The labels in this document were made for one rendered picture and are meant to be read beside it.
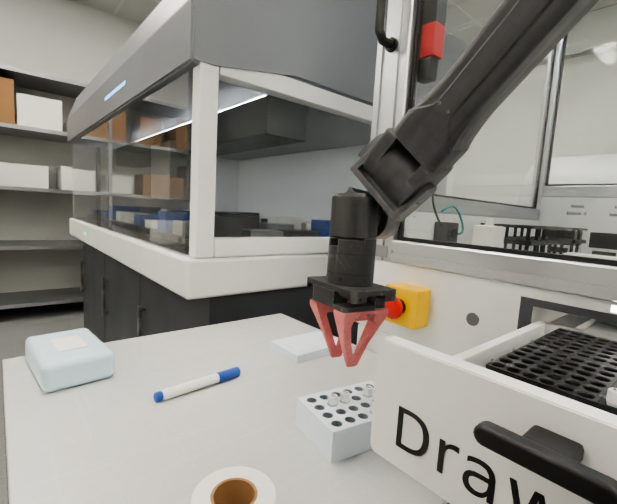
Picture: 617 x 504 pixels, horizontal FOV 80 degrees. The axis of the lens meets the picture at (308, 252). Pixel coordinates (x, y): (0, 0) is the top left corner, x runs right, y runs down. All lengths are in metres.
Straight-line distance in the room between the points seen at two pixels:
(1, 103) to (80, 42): 1.06
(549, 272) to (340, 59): 0.89
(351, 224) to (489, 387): 0.22
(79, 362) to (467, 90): 0.60
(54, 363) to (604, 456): 0.62
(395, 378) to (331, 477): 0.15
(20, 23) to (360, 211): 4.19
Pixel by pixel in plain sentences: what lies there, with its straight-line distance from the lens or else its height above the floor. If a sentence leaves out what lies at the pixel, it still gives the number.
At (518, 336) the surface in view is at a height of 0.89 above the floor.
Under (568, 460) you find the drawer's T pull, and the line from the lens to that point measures 0.27.
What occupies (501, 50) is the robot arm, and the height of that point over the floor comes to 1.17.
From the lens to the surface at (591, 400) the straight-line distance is 0.39.
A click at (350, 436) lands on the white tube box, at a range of 0.47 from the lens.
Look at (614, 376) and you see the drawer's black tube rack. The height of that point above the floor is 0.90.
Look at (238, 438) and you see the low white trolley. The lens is 0.51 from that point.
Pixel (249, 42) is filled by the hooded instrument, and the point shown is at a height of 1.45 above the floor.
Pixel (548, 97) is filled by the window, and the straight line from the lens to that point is 0.68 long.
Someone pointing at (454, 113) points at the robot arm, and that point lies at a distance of 0.38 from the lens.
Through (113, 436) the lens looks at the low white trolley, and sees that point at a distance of 0.54.
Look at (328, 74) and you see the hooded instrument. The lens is 1.22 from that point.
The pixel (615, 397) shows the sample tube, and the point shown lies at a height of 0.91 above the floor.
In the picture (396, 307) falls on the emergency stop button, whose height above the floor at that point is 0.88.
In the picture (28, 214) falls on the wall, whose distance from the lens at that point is 4.23.
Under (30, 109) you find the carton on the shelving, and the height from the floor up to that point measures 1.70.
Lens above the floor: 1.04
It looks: 6 degrees down
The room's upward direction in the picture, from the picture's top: 3 degrees clockwise
